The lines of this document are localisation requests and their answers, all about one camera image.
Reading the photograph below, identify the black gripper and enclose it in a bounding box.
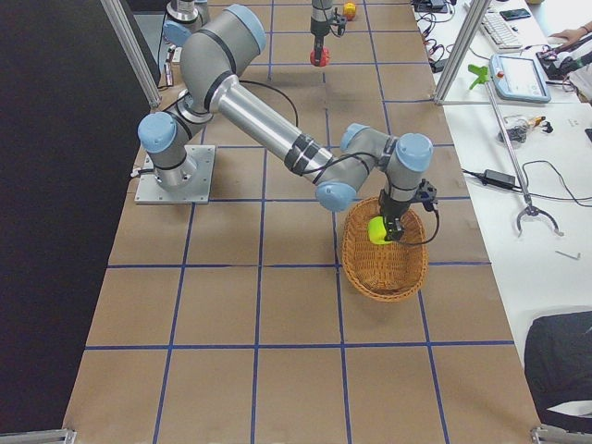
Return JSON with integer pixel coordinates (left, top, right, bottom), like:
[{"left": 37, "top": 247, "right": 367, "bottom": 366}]
[
  {"left": 378, "top": 190, "right": 412, "bottom": 241},
  {"left": 312, "top": 31, "right": 327, "bottom": 56}
]

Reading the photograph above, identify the green apple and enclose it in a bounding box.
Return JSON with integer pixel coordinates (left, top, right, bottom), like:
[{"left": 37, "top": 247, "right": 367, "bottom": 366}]
[{"left": 367, "top": 216, "right": 392, "bottom": 245}]

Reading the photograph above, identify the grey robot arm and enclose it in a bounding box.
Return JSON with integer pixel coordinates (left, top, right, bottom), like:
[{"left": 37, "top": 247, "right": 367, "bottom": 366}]
[
  {"left": 162, "top": 1, "right": 348, "bottom": 67},
  {"left": 138, "top": 4, "right": 437, "bottom": 244}
]

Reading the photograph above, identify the woven wicker basket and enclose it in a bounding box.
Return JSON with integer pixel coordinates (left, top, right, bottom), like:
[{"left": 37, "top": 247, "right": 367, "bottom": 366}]
[{"left": 341, "top": 197, "right": 428, "bottom": 302}]

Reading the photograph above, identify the person hand at desk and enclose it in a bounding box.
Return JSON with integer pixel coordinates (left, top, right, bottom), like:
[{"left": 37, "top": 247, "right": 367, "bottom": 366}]
[{"left": 551, "top": 22, "right": 591, "bottom": 45}]

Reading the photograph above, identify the red yellow apple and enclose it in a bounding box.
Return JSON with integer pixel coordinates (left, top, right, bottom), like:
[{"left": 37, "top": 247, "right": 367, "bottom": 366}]
[{"left": 342, "top": 2, "right": 357, "bottom": 21}]

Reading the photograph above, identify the black power adapter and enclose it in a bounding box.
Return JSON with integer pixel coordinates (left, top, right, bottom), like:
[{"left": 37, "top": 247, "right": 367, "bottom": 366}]
[{"left": 481, "top": 169, "right": 516, "bottom": 190}]

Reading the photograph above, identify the white keyboard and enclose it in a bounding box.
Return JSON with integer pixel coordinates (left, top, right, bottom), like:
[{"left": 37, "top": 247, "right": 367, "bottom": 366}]
[{"left": 480, "top": 11, "right": 523, "bottom": 53}]

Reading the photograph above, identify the allen key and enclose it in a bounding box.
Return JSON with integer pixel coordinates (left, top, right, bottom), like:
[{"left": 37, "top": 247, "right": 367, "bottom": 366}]
[{"left": 555, "top": 250, "right": 582, "bottom": 261}]

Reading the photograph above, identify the teach pendant tablet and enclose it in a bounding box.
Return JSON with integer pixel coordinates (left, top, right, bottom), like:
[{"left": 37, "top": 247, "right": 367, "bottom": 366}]
[{"left": 489, "top": 54, "right": 551, "bottom": 104}]

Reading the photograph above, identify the black smartphone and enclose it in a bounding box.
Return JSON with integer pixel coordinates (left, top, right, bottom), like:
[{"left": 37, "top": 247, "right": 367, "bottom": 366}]
[{"left": 499, "top": 8, "right": 531, "bottom": 21}]

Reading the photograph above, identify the black office chair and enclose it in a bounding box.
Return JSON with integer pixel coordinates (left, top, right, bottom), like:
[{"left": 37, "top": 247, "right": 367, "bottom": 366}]
[{"left": 524, "top": 311, "right": 591, "bottom": 434}]

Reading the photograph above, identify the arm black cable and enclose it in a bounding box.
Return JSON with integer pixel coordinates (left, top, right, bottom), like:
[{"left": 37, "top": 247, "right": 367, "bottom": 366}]
[{"left": 235, "top": 79, "right": 440, "bottom": 246}]

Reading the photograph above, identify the aluminium frame post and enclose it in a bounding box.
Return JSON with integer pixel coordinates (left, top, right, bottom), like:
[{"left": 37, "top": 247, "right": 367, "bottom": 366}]
[{"left": 433, "top": 0, "right": 489, "bottom": 105}]

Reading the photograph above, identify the green handled reacher grabber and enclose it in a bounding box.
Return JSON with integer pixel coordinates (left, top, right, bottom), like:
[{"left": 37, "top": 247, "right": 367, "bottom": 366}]
[{"left": 468, "top": 64, "right": 564, "bottom": 237}]

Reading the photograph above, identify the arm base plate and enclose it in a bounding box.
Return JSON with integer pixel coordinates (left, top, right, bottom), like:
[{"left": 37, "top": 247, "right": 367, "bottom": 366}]
[{"left": 135, "top": 144, "right": 216, "bottom": 204}]

